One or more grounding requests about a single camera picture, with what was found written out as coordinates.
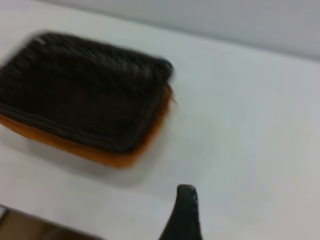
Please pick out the dark brown wicker basket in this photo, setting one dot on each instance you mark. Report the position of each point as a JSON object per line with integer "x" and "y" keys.
{"x": 75, "y": 95}

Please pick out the light brown wicker basket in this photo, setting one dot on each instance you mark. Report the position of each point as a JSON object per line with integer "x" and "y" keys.
{"x": 112, "y": 160}

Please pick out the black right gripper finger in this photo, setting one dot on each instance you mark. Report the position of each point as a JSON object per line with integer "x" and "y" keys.
{"x": 185, "y": 215}

